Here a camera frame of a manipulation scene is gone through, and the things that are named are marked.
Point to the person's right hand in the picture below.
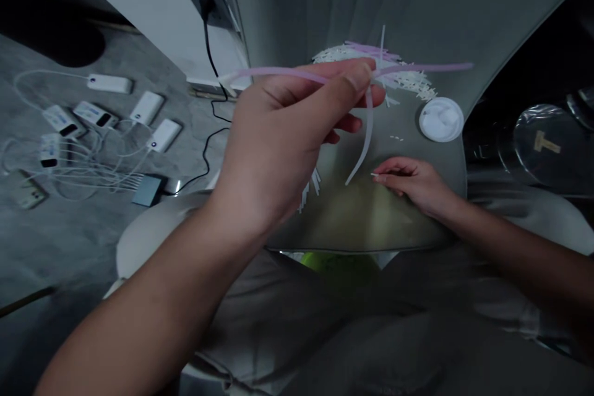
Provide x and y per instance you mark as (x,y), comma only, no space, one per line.
(422,187)

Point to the person's left hand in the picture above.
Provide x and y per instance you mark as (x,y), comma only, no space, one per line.
(278,136)

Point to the long white straw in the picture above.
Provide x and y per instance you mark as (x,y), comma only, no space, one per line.
(366,136)

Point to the long pink straw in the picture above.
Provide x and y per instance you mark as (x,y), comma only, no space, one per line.
(417,66)

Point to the bundle of white straws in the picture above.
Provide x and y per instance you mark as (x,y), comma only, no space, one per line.
(311,192)

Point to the white round plastic container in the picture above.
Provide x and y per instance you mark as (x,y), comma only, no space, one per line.
(441,118)

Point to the pile of cut white bits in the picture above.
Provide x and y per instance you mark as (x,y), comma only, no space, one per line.
(413,80)

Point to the plain white power bank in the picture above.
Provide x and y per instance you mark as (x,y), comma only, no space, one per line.
(147,107)
(111,83)
(166,135)

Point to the green object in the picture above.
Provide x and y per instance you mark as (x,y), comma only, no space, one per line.
(334,262)

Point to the pile of pink straws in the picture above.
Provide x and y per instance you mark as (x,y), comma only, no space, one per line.
(366,47)

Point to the grey charging hub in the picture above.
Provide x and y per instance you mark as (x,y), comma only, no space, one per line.
(149,190)

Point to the person's legs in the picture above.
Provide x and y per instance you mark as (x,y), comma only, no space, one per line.
(352,335)

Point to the blue label white power bank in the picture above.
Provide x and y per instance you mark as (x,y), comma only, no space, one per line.
(95,114)
(63,121)
(52,150)

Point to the smartphone in pale case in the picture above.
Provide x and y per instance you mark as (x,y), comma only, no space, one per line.
(29,191)

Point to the wall socket with black plug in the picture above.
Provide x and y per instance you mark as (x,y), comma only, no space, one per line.
(209,1)

